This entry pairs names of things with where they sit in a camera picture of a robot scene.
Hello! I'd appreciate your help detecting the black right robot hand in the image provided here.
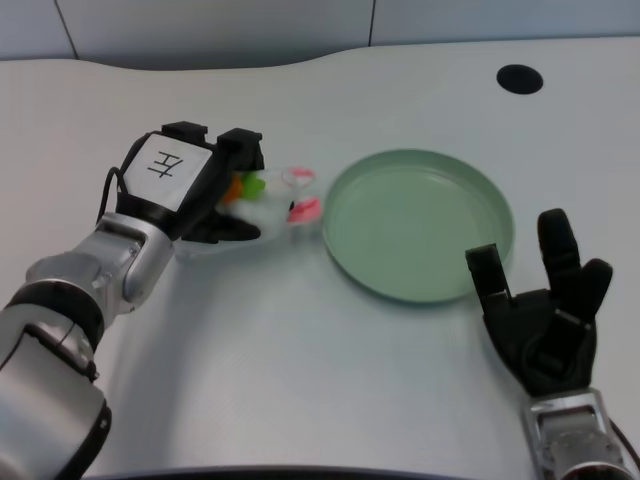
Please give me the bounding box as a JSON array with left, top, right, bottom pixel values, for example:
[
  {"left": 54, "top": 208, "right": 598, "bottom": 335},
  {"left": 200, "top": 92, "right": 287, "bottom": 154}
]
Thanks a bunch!
[{"left": 464, "top": 208, "right": 614, "bottom": 399}]

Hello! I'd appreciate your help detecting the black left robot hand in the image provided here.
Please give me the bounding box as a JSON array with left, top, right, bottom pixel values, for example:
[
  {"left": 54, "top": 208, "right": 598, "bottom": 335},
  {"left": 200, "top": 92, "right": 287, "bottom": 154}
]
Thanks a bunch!
[{"left": 113, "top": 120, "right": 266, "bottom": 246}]

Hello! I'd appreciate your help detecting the white rabbit doll with carrot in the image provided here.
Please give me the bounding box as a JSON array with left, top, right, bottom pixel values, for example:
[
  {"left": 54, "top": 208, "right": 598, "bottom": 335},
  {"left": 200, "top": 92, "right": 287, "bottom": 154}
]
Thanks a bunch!
[{"left": 179, "top": 165, "right": 322, "bottom": 261}]

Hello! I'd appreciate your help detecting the green round plate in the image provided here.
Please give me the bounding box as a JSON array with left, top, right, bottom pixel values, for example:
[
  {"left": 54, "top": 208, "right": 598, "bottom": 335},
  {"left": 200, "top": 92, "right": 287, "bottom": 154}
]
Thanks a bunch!
[{"left": 322, "top": 147, "right": 517, "bottom": 306}]

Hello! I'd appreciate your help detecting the dark robot torso edge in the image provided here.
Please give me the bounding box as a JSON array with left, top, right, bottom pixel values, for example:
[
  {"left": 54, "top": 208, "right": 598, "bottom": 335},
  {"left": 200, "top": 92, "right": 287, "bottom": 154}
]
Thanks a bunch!
[{"left": 87, "top": 465, "right": 540, "bottom": 480}]

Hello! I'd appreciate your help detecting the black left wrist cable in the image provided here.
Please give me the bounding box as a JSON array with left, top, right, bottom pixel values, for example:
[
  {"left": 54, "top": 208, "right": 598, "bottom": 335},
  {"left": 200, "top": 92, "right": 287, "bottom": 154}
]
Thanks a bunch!
[{"left": 99, "top": 166, "right": 127, "bottom": 219}]

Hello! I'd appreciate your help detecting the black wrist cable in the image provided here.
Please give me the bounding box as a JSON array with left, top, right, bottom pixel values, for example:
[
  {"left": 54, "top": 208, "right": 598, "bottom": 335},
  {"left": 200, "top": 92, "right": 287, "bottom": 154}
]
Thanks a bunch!
[
  {"left": 99, "top": 166, "right": 127, "bottom": 219},
  {"left": 606, "top": 415, "right": 640, "bottom": 464}
]

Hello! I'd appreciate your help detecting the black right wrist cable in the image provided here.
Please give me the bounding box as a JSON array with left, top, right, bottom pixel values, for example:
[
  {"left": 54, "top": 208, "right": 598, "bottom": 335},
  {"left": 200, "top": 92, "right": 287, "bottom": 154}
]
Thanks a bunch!
[{"left": 606, "top": 415, "right": 640, "bottom": 464}]

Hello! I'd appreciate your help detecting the black table cable grommet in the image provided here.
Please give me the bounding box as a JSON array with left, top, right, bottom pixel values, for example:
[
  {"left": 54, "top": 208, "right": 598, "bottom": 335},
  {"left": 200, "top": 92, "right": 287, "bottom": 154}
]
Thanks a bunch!
[{"left": 495, "top": 63, "right": 544, "bottom": 95}]

